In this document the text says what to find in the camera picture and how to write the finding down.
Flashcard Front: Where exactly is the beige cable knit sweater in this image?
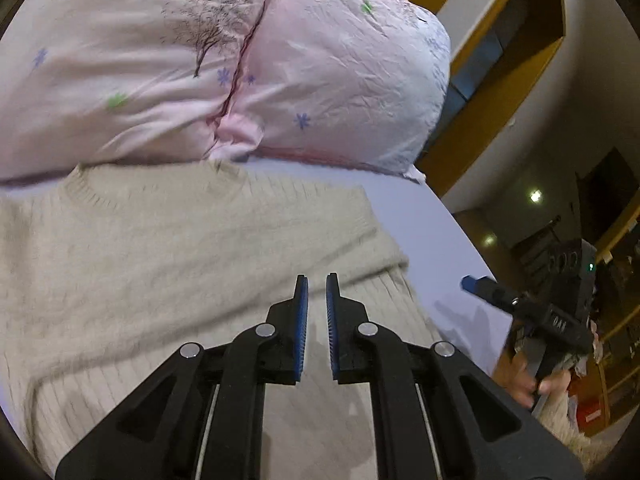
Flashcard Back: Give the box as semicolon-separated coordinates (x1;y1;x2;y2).
1;162;439;479

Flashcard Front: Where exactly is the left pink floral pillow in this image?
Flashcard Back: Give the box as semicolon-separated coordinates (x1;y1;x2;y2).
1;0;265;180

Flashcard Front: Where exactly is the pink floral pillow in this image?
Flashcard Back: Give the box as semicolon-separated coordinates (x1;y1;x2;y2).
1;0;265;180
209;0;450;178

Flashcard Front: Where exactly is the right pink floral pillow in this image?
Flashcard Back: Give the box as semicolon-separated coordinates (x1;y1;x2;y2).
209;0;450;178

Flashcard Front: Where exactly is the person's right hand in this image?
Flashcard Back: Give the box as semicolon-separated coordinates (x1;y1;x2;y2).
492;351;570;408

